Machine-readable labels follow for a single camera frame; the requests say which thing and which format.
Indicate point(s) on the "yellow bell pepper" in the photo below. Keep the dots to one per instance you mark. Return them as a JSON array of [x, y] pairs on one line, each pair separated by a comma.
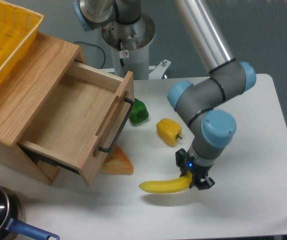
[[169, 131]]

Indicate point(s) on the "open wooden drawer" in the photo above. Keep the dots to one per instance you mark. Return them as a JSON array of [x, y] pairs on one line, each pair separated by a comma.
[[80, 121]]

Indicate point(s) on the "toasted bread slice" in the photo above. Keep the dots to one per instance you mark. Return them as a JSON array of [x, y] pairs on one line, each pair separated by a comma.
[[117, 163]]

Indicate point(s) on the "green bell pepper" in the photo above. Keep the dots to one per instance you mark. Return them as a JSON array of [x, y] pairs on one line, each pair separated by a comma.
[[139, 112]]

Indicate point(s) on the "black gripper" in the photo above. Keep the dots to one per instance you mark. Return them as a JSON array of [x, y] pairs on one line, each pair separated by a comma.
[[200, 173]]

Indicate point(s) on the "yellow plastic basket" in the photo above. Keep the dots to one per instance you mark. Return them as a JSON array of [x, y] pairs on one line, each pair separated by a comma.
[[18, 29]]

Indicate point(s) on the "yellow banana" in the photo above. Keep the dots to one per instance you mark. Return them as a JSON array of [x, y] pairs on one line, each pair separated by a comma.
[[167, 186]]

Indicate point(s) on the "wooden drawer cabinet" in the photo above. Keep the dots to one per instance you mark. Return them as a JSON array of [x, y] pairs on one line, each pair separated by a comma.
[[25, 90]]

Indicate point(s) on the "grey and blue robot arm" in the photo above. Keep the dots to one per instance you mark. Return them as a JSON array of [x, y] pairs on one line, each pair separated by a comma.
[[196, 104]]

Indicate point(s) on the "black pot with blue handle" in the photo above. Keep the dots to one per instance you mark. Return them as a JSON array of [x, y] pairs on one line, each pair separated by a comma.
[[11, 223]]

